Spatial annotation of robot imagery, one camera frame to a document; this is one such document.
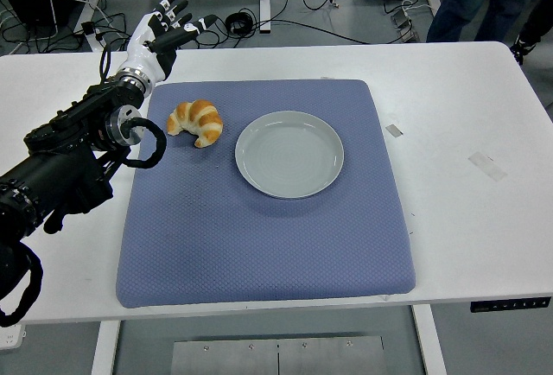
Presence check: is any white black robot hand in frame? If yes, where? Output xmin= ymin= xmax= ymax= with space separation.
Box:
xmin=117 ymin=0 xmax=219 ymax=84

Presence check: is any golden croissant bread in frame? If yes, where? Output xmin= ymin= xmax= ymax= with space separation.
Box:
xmin=166 ymin=99 xmax=225 ymax=149

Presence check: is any round grey plate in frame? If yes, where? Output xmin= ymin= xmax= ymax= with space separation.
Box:
xmin=234 ymin=110 xmax=346 ymax=200

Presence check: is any grey metal plate with screws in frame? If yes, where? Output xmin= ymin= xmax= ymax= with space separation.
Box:
xmin=171 ymin=334 xmax=385 ymax=375

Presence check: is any blue quilted mat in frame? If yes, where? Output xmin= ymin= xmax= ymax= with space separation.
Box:
xmin=115 ymin=79 xmax=417 ymax=310

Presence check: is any grey foot pedal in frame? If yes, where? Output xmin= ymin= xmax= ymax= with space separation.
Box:
xmin=391 ymin=7 xmax=421 ymax=44

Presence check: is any white table leg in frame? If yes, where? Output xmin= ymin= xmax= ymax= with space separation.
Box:
xmin=89 ymin=320 xmax=123 ymax=375
xmin=411 ymin=304 xmax=448 ymax=375

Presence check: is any white power strip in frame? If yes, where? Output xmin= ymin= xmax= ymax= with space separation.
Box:
xmin=0 ymin=325 xmax=27 ymax=350

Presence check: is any large clear tape strip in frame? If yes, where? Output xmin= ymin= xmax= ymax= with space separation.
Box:
xmin=467 ymin=151 xmax=508 ymax=183

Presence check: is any black table control panel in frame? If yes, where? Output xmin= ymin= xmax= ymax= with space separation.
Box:
xmin=469 ymin=300 xmax=553 ymax=315

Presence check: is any white desk frame with cables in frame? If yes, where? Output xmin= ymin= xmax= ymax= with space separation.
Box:
xmin=79 ymin=0 xmax=110 ymax=53

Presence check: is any coiled black cable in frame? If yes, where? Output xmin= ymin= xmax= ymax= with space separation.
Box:
xmin=225 ymin=10 xmax=257 ymax=35

